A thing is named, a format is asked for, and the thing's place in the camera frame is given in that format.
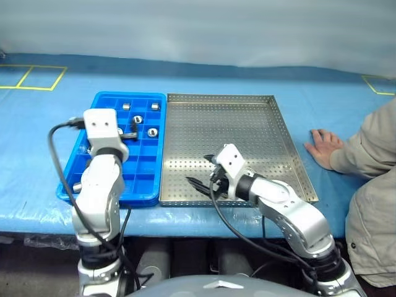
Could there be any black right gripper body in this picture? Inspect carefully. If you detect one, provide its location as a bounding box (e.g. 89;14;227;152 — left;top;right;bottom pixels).
209;164;232;201

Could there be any perforated steel tray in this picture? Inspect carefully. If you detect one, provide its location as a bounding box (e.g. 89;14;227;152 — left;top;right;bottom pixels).
158;93;319;209

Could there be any blue plastic compartment tray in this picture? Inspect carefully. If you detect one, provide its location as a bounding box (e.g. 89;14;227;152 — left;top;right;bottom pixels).
55;90;168;207

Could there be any person's right hand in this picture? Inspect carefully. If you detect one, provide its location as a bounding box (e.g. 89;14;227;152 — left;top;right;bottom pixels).
303;128;345;171

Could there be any dark grey rounded cylinder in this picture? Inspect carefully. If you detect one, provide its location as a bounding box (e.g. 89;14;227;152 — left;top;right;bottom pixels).
215;243;255;277
136;238;171;280

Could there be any blue plastic table cover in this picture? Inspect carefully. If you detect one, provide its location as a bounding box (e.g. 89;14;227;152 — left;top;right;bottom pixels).
0;53;396;239

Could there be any silver robot torso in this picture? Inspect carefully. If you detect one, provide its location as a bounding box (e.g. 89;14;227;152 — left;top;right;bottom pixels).
128;274;315;297

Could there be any clear plastic film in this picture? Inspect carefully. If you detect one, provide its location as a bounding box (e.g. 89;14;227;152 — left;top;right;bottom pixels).
0;232;80;251

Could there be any person's beige jacket torso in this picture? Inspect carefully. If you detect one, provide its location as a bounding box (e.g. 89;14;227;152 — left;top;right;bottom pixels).
344;176;396;288

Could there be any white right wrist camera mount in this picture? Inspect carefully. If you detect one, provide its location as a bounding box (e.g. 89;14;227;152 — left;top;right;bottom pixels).
214;144;248;181

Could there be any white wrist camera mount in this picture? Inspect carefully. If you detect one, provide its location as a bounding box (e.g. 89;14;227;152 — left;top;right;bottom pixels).
82;108;122;140
214;144;248;181

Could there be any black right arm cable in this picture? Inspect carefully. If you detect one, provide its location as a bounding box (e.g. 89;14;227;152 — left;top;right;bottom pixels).
209;178;322;291

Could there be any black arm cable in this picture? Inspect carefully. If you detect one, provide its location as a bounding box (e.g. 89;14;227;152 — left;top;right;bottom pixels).
209;178;322;291
48;116;155;297

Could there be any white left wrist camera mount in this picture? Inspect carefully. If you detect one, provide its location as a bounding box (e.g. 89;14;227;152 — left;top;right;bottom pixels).
82;108;122;140

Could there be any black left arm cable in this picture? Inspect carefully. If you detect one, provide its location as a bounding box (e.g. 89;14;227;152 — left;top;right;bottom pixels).
48;116;155;297

